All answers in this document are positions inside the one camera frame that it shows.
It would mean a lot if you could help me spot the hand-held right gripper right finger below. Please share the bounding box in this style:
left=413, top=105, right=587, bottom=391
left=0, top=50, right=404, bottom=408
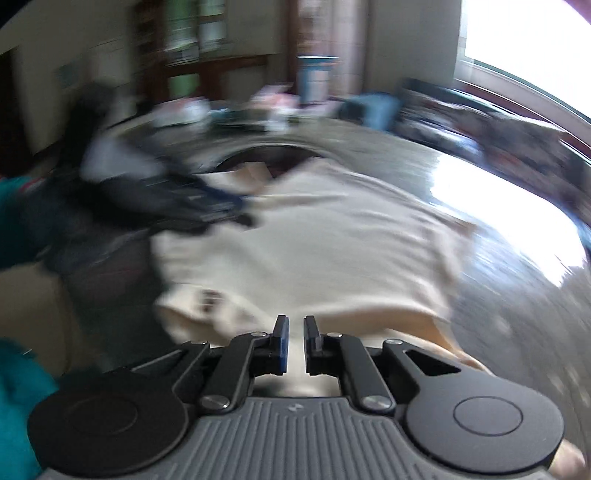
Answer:
left=303, top=315, right=462, bottom=413

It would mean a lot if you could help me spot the cream knit garment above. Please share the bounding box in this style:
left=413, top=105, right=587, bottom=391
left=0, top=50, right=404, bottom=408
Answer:
left=152, top=159, right=490, bottom=398

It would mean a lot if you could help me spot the pink packet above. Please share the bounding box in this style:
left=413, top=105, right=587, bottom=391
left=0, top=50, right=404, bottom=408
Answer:
left=248, top=84, right=298, bottom=110

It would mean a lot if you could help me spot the light blue child furniture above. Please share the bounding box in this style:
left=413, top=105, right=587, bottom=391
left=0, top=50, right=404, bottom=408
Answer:
left=341, top=91, right=402, bottom=133

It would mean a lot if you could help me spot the dark wooden cabinet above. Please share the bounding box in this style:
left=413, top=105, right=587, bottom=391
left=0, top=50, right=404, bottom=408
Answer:
left=133, top=0, right=298, bottom=103

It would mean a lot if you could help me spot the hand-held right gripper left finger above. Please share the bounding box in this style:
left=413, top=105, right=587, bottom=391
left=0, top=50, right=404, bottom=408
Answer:
left=131, top=315, right=291, bottom=414

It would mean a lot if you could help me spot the white and blue container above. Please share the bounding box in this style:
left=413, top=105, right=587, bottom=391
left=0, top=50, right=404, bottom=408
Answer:
left=294, top=54, right=339, bottom=106

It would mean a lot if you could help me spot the window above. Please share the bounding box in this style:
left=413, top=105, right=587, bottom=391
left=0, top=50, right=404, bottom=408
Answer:
left=462, top=0, right=591, bottom=112

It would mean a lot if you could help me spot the person's teal top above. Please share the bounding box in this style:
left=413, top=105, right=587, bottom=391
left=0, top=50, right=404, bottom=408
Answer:
left=0, top=338, right=62, bottom=480

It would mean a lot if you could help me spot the teal sofa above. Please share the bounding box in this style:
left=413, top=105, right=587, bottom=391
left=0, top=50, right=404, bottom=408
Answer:
left=399, top=78, right=573, bottom=155

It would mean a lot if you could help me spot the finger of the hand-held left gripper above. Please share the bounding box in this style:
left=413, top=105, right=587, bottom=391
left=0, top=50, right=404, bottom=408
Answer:
left=191, top=178, right=247, bottom=207
left=196, top=205, right=258, bottom=228

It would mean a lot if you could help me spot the round black induction cooktop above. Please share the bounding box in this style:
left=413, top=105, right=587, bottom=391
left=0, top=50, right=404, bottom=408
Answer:
left=216, top=142, right=326, bottom=178

